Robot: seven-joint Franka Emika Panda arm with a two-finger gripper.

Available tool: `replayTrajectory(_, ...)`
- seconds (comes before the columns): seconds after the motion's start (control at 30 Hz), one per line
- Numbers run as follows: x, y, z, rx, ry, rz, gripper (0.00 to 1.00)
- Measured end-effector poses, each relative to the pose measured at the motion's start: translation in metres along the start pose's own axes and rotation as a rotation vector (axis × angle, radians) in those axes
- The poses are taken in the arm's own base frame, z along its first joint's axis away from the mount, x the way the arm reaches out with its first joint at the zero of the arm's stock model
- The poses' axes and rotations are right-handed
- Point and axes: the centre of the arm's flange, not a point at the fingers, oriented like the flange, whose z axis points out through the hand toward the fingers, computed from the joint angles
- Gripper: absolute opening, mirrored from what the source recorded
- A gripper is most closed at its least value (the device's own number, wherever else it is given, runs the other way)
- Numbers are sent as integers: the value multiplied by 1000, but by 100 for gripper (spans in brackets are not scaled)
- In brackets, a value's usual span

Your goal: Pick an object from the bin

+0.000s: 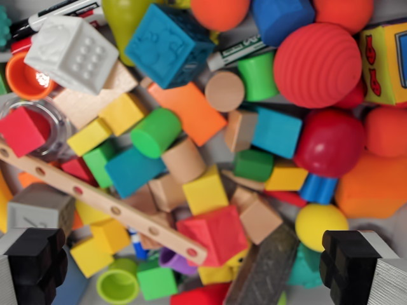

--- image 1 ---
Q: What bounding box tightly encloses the grey cube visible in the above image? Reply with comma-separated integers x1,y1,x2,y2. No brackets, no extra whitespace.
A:
6,183,76,236

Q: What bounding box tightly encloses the teal rubber toy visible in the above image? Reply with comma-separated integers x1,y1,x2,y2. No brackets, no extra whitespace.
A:
287,243,325,288

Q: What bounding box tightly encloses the yellow wood block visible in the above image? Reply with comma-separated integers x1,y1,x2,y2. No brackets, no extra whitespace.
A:
66,117,113,158
90,219,131,255
74,200,112,226

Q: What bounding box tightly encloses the white rubber cube with dots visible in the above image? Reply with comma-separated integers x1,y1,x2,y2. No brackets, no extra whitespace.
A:
24,15,120,96

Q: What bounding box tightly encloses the yellow cube with dots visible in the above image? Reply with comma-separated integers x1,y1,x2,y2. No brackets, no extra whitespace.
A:
197,249,251,285

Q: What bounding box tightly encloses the teal embossed rubber cube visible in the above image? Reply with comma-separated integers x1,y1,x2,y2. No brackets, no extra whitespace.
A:
124,3,216,90

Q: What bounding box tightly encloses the natural wood cylinder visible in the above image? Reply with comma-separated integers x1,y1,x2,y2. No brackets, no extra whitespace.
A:
204,70,246,113
161,137,207,185

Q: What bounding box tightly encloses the black whiteboard marker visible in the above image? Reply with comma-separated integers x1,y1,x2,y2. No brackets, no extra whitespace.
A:
9,0,102,41

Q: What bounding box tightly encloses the green whiteboard marker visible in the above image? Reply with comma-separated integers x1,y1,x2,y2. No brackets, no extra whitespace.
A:
206,33,271,72

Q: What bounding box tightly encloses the dark green wood block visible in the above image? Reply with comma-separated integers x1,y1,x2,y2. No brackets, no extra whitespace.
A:
233,149,275,183

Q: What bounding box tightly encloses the green wood cube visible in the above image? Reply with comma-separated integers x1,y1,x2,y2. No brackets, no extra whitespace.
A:
136,260,179,302

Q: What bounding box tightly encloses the red rubber cube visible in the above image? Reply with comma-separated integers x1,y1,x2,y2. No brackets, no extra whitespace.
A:
176,205,249,268

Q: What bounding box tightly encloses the natural wood cube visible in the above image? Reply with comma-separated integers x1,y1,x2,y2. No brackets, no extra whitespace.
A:
238,198,284,245

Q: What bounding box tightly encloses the lime green plastic cup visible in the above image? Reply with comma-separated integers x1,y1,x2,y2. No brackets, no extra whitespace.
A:
96,257,140,305

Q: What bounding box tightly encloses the red flat piece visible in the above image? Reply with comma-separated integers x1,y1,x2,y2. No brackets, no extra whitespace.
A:
263,189,308,208

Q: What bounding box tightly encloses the blue pen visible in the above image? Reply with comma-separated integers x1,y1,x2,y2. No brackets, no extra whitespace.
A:
128,227,149,260

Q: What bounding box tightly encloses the green plastic spool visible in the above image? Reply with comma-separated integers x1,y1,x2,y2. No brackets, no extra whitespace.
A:
237,50,280,102

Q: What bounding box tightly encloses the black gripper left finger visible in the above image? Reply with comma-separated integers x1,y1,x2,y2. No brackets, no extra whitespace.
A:
0,227,69,305

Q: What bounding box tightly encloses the thin natural wood piece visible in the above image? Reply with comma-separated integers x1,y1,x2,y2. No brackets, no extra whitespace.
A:
221,169,266,191

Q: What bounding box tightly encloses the teal spiky ball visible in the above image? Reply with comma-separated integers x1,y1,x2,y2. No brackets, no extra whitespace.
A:
0,4,13,51

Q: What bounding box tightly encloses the orange flat wood block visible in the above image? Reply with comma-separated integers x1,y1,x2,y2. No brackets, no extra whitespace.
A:
146,81,228,147

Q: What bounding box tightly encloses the orange foam block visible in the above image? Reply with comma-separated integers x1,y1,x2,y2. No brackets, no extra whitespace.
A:
334,152,407,219

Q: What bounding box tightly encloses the blue object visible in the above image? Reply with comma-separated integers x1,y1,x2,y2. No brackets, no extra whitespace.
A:
52,254,92,305

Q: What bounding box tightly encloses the yellow wood cube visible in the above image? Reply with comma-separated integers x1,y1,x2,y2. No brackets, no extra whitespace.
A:
182,164,230,216
98,91,149,137
69,236,114,279

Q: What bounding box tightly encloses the yellow fabric cube fish print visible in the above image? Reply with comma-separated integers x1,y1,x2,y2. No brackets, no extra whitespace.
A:
359,22,407,105

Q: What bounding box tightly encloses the green wood cylinder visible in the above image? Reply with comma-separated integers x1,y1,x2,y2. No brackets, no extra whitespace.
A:
130,107,183,159

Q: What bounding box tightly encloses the orange ball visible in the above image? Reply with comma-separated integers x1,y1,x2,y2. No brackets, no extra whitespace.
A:
364,106,407,159
190,0,251,32
313,0,375,35

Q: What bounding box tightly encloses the wood strip with holes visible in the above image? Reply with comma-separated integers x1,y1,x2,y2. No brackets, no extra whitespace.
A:
0,142,208,266

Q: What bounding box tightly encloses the blue rubber block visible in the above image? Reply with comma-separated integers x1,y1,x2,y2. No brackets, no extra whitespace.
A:
251,0,315,48

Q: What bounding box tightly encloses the red ball toy blue stem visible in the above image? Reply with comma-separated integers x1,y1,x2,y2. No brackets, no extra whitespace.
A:
294,109,366,205

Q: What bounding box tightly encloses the red ribbed ball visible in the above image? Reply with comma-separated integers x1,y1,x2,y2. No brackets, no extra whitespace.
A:
273,22,363,109

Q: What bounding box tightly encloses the red wood cube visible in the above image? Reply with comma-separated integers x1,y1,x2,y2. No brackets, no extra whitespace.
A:
0,106,52,159

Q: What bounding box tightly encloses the small yellow ball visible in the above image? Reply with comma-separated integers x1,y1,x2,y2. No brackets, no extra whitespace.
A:
294,203,350,252

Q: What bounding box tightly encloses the red wood block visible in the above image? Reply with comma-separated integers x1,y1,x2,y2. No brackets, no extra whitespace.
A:
60,157,99,187

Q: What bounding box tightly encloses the dark grey stone block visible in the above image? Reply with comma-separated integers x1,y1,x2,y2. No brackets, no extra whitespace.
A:
224,224,300,305

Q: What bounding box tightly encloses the yellow-orange wood block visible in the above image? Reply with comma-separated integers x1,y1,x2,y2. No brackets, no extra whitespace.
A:
264,161,309,192

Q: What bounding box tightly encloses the large natural wood block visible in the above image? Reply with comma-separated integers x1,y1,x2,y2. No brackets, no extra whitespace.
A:
52,62,139,130

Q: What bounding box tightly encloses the red whiteboard marker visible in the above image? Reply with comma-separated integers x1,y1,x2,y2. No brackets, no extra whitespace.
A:
11,9,109,53

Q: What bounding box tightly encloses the blue wood block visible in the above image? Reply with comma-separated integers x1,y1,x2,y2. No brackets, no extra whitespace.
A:
251,106,303,159
104,146,168,200

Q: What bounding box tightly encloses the lime green plastic pear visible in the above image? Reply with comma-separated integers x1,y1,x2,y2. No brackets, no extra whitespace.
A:
101,0,160,67

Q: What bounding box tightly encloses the small orange block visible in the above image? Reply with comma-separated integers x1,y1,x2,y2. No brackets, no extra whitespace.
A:
18,171,44,188

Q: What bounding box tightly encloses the orange plastic cup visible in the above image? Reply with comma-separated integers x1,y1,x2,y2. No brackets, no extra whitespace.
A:
5,51,58,101

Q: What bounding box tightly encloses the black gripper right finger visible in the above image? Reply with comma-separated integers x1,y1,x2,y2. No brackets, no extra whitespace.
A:
319,229,407,305

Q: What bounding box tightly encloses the small red ball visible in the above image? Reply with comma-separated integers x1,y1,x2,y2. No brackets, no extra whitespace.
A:
333,81,366,109

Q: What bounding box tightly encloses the purple plastic ring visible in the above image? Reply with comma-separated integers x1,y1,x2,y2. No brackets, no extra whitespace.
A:
158,247,198,276

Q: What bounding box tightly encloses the clear glass jar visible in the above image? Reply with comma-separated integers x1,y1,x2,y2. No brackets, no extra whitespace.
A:
0,97,77,161

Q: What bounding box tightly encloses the small natural wood block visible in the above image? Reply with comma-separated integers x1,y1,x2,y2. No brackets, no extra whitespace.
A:
224,109,259,153

